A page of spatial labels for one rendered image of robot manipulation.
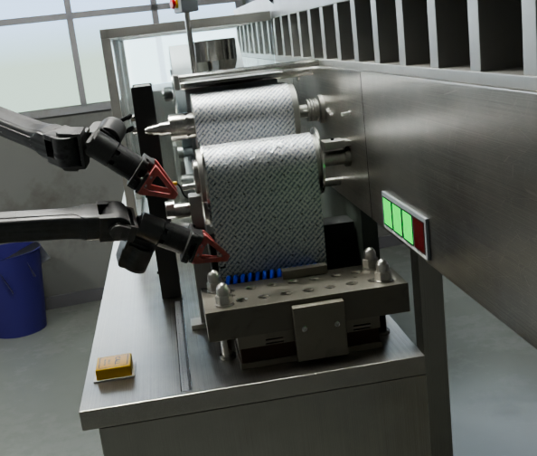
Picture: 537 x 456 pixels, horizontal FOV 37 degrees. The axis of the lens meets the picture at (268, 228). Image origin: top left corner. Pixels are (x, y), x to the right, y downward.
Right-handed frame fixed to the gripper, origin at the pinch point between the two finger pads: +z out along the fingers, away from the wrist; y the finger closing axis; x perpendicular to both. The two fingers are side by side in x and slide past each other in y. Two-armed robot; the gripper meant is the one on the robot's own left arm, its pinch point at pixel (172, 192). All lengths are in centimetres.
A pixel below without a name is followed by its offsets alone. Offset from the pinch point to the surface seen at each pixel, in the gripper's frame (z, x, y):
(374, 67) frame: 16, 43, 22
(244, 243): 18.4, -0.7, 3.8
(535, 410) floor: 177, -12, -99
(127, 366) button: 9.4, -32.1, 17.0
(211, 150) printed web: 2.2, 11.9, 0.3
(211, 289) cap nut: 16.0, -11.1, 11.8
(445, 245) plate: 32, 23, 56
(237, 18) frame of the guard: -1, 45, -99
